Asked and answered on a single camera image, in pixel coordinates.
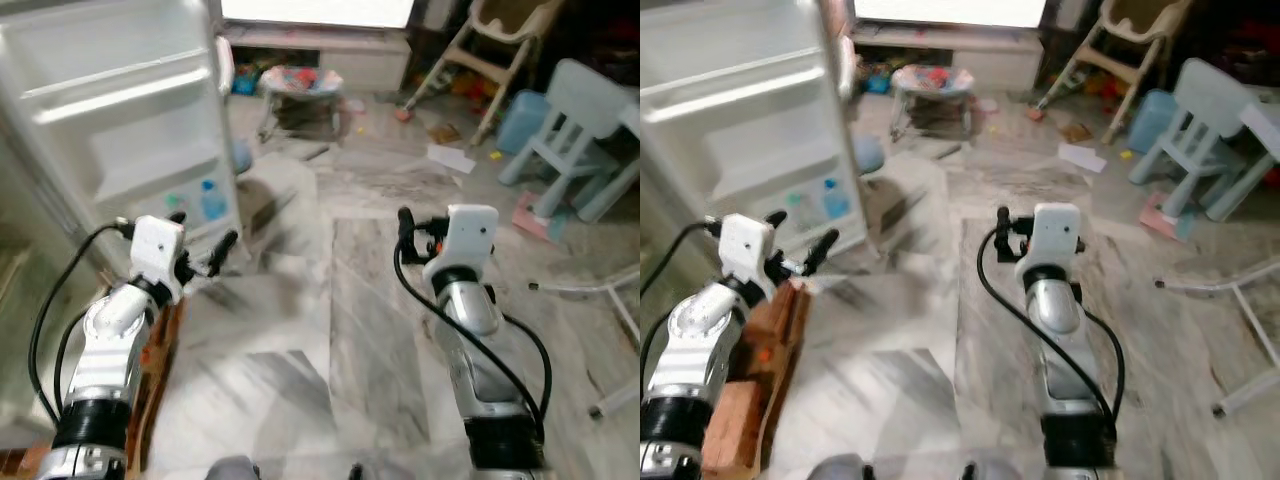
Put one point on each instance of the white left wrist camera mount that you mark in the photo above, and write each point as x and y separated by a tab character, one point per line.
155	250
745	250

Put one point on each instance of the green capped bottle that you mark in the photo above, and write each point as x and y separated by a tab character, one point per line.
795	200
175	201

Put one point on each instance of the white metal rack frame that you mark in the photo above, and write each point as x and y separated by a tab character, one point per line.
600	290
1240	295

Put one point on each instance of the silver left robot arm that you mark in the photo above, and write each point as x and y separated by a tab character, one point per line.
105	340
690	350

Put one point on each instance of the low beige window cabinet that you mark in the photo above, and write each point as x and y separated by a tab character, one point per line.
1010	60
370	60

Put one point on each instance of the bright window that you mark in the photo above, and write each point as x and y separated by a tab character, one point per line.
950	12
320	12

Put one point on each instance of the grey robot right leg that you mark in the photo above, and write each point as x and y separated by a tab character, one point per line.
420	472
990	470

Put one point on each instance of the blue plastic bottle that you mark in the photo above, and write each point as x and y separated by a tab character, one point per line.
836	201
213	203

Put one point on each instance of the blue round container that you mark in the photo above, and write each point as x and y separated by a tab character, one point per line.
870	155
243	158

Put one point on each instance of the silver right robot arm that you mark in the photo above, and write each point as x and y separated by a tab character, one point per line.
480	340
1065	340

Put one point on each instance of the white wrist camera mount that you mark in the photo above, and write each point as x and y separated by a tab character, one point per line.
155	250
465	240
745	250
1057	240

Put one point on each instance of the light blue plastic child chair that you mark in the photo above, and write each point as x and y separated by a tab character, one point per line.
575	110
1205	110

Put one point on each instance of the white child table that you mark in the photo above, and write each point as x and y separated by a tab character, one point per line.
615	190
1262	130

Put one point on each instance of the colourful baby bouncer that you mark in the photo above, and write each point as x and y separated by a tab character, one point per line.
932	85
300	85

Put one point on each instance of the grey robot left leg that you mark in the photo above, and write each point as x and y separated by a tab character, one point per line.
842	468
232	468

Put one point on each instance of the beige wooden high chair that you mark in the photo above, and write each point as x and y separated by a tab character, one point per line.
1130	40
500	40

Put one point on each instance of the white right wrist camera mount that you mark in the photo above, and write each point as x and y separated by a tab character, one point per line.
465	240
1057	240

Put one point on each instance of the small brown floor item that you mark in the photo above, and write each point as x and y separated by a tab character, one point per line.
1077	132
447	132

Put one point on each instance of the white fridge door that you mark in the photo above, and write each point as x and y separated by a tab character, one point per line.
120	120
740	120

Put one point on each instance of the grey robot leg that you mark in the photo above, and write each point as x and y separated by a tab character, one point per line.
420	472
990	470
842	468
232	468

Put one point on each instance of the white paper sheet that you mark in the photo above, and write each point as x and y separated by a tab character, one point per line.
450	158
1082	157

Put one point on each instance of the pink flat book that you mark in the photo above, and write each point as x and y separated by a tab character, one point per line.
1165	216
535	218

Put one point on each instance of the blue plastic bin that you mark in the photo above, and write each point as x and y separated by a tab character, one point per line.
1150	120
520	120

